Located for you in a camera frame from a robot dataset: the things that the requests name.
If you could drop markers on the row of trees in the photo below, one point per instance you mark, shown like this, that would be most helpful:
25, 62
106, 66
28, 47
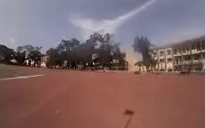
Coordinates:
86, 53

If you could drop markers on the red running track surface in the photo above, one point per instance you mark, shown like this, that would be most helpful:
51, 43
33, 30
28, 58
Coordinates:
90, 100

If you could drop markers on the single tall tree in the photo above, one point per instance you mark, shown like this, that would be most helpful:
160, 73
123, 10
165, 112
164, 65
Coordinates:
142, 48

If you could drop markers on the multi-storey pale building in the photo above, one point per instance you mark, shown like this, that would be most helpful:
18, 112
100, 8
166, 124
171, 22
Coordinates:
186, 55

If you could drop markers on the grey ground stretch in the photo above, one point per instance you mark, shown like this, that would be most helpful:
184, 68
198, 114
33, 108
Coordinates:
10, 70

